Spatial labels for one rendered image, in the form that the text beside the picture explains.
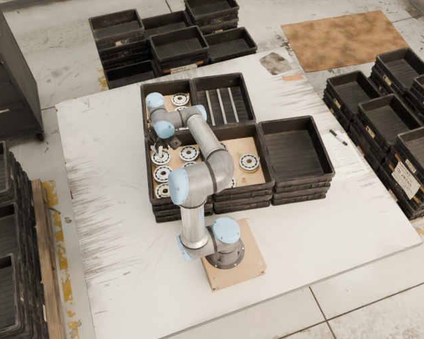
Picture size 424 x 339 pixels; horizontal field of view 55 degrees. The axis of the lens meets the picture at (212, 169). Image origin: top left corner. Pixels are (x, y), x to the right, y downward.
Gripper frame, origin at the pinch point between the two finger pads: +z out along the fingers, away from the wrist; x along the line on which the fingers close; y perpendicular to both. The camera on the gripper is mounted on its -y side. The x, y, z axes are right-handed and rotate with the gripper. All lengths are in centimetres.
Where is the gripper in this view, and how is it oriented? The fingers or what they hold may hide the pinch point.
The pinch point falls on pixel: (164, 153)
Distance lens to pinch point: 198.5
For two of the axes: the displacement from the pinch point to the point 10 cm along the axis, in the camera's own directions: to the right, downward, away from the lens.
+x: -5.9, 6.5, -4.8
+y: -8.0, -4.9, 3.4
